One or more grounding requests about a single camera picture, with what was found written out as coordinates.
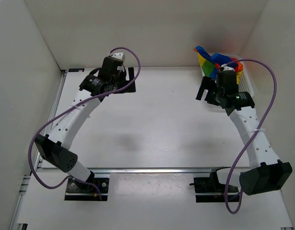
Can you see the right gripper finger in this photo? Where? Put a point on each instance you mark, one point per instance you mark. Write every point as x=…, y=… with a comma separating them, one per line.
x=211, y=98
x=205, y=85

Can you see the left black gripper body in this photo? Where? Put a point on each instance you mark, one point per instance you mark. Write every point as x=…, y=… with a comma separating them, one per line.
x=118, y=82

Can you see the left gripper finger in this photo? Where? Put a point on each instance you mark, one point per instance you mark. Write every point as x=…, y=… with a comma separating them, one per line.
x=124, y=87
x=131, y=73

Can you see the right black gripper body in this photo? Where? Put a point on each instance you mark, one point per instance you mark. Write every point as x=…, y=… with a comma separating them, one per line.
x=218, y=93

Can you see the rainbow striped shorts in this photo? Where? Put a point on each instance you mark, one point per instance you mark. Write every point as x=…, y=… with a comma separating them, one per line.
x=211, y=64

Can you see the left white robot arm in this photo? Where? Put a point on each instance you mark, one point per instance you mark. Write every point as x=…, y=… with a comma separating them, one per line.
x=54, y=147

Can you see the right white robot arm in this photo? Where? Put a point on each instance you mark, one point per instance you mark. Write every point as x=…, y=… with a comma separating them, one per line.
x=267, y=172

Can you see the white plastic basket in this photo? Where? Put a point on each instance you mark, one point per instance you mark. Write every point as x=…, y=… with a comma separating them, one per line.
x=245, y=79

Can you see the black corner label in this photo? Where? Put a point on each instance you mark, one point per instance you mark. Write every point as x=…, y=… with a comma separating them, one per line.
x=76, y=70

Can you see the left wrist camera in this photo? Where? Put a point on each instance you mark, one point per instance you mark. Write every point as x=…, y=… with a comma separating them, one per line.
x=118, y=55

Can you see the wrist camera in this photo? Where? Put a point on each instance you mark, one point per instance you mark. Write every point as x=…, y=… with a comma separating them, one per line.
x=225, y=67
x=118, y=55

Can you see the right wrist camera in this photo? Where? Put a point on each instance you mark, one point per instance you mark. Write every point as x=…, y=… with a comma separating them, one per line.
x=225, y=67

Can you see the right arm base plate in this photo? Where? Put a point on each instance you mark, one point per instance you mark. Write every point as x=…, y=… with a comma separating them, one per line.
x=208, y=189

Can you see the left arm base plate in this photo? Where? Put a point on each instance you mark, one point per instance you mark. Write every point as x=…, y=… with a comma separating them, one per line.
x=83, y=192

